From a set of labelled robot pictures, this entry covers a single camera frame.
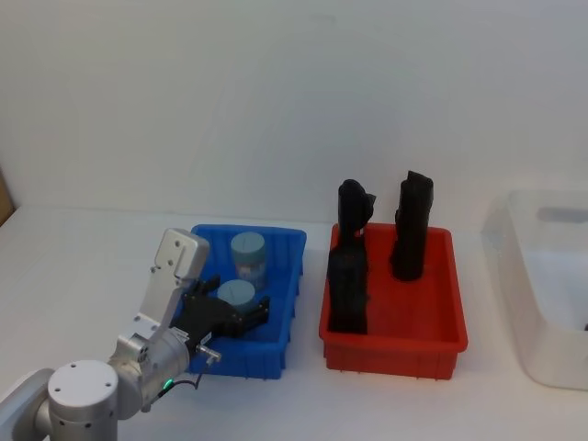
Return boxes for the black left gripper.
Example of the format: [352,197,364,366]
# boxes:
[170,275,272,351]

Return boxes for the teal round jar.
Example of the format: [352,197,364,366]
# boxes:
[229,232,269,291]
[215,279,257,316]

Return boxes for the blue plastic bin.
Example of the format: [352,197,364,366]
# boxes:
[187,223,309,381]

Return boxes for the black angled plastic part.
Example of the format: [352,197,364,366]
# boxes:
[326,178,379,336]

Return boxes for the red plastic bin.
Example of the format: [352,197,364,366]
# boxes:
[317,221,469,382]

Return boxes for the black upright plastic part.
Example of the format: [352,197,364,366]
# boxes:
[389,170,435,283]

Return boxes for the brown board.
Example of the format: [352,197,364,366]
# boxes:
[0,164,17,230]

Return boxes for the translucent white plastic container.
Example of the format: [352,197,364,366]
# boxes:
[481,188,588,392]

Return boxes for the thin dark gripper cable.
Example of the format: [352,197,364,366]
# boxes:
[158,343,223,397]

